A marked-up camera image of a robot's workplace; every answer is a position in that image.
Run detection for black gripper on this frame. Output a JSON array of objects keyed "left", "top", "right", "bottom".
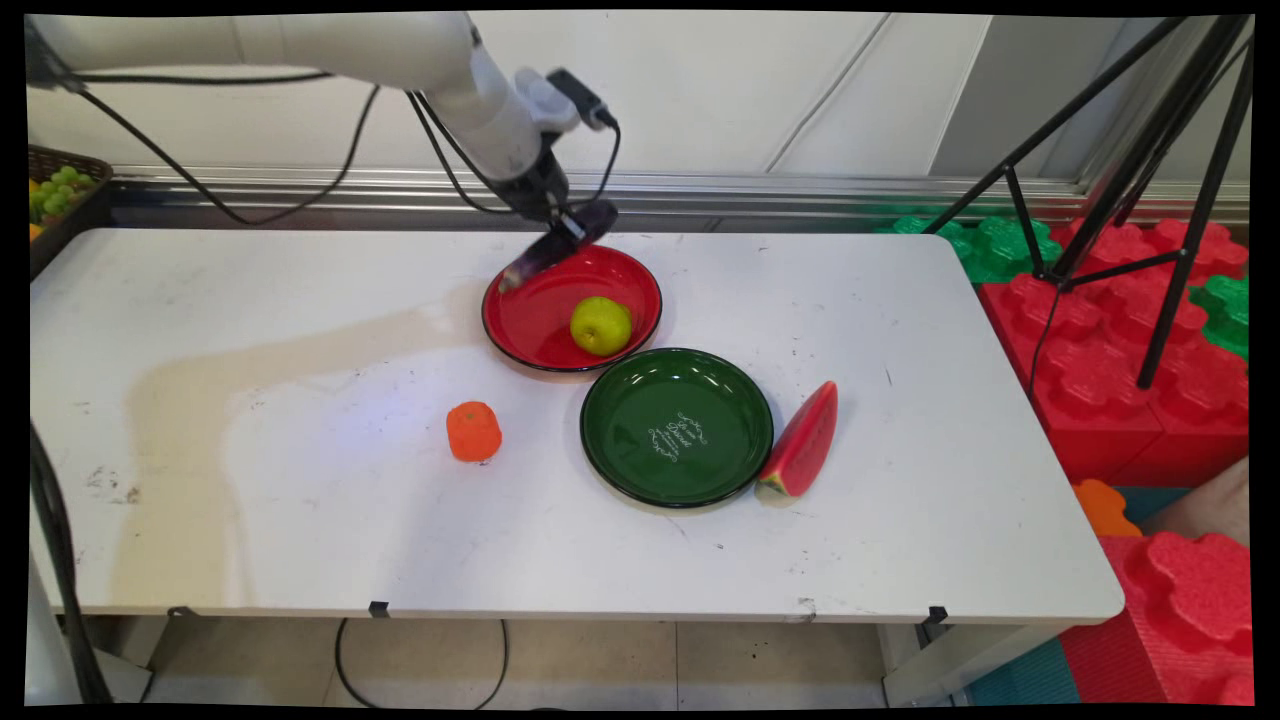
[{"left": 495, "top": 148, "right": 595, "bottom": 249}]

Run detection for purple toy eggplant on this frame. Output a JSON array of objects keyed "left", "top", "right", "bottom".
[{"left": 497, "top": 198, "right": 620, "bottom": 294}]

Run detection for red plate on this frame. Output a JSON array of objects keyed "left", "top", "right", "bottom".
[{"left": 481, "top": 243, "right": 664, "bottom": 374}]

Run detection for green toy apple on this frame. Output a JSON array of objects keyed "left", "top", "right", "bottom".
[{"left": 570, "top": 295, "right": 634, "bottom": 357}]

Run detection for orange toy fruit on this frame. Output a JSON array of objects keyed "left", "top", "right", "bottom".
[{"left": 446, "top": 401, "right": 504, "bottom": 463}]

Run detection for dark green plate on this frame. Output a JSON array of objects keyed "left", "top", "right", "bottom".
[{"left": 580, "top": 347, "right": 776, "bottom": 510}]

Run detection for toy watermelon slice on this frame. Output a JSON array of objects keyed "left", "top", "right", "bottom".
[{"left": 754, "top": 380, "right": 840, "bottom": 504}]

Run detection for green foam block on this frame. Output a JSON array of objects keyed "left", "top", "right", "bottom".
[
  {"left": 1188, "top": 274, "right": 1251, "bottom": 363},
  {"left": 872, "top": 214, "right": 1063, "bottom": 286}
]

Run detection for dark wicker basket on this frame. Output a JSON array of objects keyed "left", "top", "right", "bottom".
[{"left": 28, "top": 144, "right": 115, "bottom": 282}]

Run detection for green toy grapes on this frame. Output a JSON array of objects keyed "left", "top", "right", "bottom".
[{"left": 29, "top": 165, "right": 97, "bottom": 223}]

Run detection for large red foam block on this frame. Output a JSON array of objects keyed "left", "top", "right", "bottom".
[{"left": 978, "top": 218, "right": 1251, "bottom": 487}]

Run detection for grey table leg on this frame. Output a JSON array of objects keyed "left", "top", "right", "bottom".
[
  {"left": 880, "top": 624, "right": 1063, "bottom": 708},
  {"left": 85, "top": 618, "right": 159, "bottom": 704}
]

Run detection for black tripod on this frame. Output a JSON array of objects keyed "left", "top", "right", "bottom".
[{"left": 924, "top": 14, "right": 1257, "bottom": 391}]

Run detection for orange foam block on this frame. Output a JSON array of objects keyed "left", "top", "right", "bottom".
[{"left": 1073, "top": 479, "right": 1143, "bottom": 539}]

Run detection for teal floor mat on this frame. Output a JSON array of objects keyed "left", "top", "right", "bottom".
[{"left": 963, "top": 638, "right": 1083, "bottom": 707}]

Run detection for black camera cable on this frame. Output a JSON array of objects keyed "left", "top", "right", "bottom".
[{"left": 565, "top": 120, "right": 623, "bottom": 215}]

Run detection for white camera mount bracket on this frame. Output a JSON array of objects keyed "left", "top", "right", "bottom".
[{"left": 514, "top": 69, "right": 583, "bottom": 138}]

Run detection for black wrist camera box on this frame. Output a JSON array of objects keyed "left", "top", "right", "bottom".
[{"left": 545, "top": 67, "right": 619, "bottom": 132}]

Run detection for aluminium rail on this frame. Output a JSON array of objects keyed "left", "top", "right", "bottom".
[{"left": 108, "top": 164, "right": 1251, "bottom": 235}]

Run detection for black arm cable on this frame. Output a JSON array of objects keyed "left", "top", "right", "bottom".
[{"left": 70, "top": 70, "right": 521, "bottom": 227}]

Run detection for black floor cable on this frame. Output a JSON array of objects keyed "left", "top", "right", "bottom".
[{"left": 334, "top": 617, "right": 510, "bottom": 712}]

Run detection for thick black cable bundle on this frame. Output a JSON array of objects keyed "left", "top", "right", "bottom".
[{"left": 28, "top": 422, "right": 114, "bottom": 706}]

